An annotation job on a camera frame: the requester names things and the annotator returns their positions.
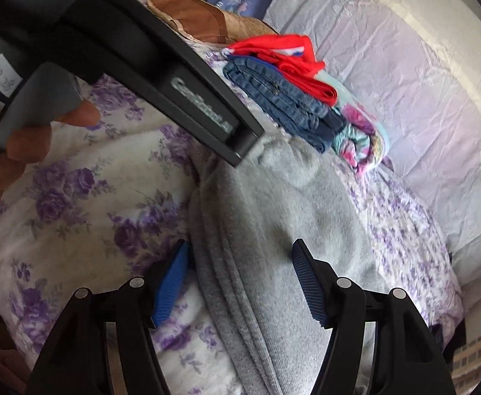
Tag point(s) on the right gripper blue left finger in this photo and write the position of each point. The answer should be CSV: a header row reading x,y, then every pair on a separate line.
x,y
101,343

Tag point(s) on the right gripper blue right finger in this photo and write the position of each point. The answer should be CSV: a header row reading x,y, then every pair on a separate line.
x,y
406,357

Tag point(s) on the grey sweatpants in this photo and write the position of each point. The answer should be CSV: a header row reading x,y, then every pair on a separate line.
x,y
243,222

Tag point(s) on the person's left hand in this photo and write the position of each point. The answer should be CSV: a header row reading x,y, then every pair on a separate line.
x,y
26,146

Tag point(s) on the beige brick pattern curtain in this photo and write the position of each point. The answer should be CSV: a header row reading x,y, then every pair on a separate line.
x,y
467,364

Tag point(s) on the purple floral bed sheet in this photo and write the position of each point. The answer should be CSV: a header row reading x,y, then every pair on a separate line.
x,y
110,200

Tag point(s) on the colourful floral folded blanket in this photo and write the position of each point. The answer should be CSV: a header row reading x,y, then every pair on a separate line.
x,y
363,143

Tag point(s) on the folded blue jeans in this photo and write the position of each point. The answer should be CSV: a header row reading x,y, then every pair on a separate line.
x,y
297,112

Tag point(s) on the red folded garment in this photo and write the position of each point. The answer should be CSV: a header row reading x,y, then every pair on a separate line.
x,y
293,57

